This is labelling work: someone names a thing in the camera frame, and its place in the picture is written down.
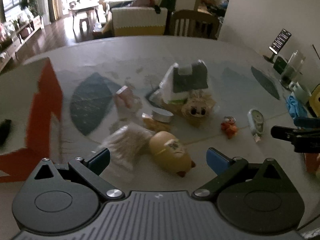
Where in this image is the blue cloth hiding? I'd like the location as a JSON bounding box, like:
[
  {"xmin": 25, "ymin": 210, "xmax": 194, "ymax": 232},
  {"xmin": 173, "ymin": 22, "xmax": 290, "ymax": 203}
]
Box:
[{"xmin": 286, "ymin": 95, "xmax": 308, "ymax": 120}]

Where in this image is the television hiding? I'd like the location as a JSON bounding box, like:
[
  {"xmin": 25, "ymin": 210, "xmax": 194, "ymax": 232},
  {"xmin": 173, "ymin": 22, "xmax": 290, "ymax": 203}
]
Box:
[{"xmin": 1, "ymin": 0, "xmax": 28, "ymax": 22}]

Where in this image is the yellow container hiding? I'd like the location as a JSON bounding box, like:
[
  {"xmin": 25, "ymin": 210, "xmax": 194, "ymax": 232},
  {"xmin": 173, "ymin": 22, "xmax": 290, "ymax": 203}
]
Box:
[{"xmin": 309, "ymin": 84, "xmax": 320, "ymax": 118}]

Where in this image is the dark wooden chair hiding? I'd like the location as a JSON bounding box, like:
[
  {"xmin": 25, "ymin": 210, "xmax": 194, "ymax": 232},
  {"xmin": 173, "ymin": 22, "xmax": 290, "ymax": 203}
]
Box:
[{"xmin": 169, "ymin": 10, "xmax": 220, "ymax": 40}]

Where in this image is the white mug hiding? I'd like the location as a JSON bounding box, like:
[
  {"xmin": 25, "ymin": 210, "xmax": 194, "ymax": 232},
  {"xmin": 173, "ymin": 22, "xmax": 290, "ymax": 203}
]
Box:
[{"xmin": 289, "ymin": 81, "xmax": 311, "ymax": 105}]

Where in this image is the orange and white cardboard box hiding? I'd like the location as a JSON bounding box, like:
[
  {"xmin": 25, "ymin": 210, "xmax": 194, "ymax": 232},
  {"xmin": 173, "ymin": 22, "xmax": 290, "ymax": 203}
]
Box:
[{"xmin": 1, "ymin": 58, "xmax": 63, "ymax": 183}]

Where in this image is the bag of cotton swabs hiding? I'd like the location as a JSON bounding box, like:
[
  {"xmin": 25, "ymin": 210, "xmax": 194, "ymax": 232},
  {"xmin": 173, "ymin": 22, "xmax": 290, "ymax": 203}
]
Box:
[{"xmin": 97, "ymin": 122, "xmax": 155, "ymax": 171}]

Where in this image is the wooden coffee table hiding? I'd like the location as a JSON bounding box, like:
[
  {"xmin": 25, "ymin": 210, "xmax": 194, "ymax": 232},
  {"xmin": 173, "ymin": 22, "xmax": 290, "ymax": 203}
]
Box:
[{"xmin": 68, "ymin": 1, "xmax": 100, "ymax": 27}]

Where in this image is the round silver tin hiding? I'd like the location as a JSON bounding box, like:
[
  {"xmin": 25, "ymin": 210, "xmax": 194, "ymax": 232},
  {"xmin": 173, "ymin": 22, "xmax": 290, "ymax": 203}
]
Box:
[{"xmin": 151, "ymin": 108, "xmax": 174, "ymax": 123}]

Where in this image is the wooden tv cabinet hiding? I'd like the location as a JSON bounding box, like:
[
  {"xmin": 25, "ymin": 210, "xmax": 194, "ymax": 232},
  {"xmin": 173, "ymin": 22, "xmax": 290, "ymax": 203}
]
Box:
[{"xmin": 1, "ymin": 15, "xmax": 44, "ymax": 71}]

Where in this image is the glass jar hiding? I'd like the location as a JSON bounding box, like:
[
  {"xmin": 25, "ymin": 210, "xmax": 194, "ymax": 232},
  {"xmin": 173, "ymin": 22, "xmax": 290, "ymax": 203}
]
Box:
[{"xmin": 279, "ymin": 50, "xmax": 305, "ymax": 89}]

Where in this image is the small stool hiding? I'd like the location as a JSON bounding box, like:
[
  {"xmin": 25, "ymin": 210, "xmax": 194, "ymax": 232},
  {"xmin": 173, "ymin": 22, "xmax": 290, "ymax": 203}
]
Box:
[{"xmin": 79, "ymin": 17, "xmax": 91, "ymax": 30}]

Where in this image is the red orange keychain toy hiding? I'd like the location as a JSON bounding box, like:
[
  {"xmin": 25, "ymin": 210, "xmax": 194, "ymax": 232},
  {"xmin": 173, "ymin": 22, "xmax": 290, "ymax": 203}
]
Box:
[{"xmin": 220, "ymin": 116, "xmax": 238, "ymax": 139}]

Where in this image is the yellow plush toy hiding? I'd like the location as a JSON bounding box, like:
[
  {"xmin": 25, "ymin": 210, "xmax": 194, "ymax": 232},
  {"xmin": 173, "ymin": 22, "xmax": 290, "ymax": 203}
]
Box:
[{"xmin": 149, "ymin": 131, "xmax": 196, "ymax": 178}]

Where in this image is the orange snack packet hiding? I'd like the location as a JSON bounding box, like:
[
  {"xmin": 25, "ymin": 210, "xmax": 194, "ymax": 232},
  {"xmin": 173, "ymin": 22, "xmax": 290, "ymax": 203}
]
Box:
[{"xmin": 142, "ymin": 113, "xmax": 171, "ymax": 133}]

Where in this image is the white tissue pack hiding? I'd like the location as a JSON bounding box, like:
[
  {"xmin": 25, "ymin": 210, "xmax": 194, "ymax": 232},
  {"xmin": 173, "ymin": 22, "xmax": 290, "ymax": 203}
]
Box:
[{"xmin": 159, "ymin": 60, "xmax": 212, "ymax": 104}]

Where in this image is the brown fluffy doll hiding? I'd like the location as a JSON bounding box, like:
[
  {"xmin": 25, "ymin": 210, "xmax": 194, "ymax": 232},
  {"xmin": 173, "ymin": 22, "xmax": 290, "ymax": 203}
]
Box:
[{"xmin": 181, "ymin": 90, "xmax": 216, "ymax": 127}]

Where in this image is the cream and yellow sofa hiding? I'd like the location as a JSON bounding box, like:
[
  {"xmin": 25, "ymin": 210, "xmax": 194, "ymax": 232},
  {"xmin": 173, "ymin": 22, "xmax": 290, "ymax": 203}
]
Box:
[{"xmin": 106, "ymin": 0, "xmax": 175, "ymax": 37}]

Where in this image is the smartphone on stand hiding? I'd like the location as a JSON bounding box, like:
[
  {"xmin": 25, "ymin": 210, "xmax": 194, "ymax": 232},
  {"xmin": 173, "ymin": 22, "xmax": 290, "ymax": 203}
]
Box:
[{"xmin": 263, "ymin": 29, "xmax": 292, "ymax": 63}]

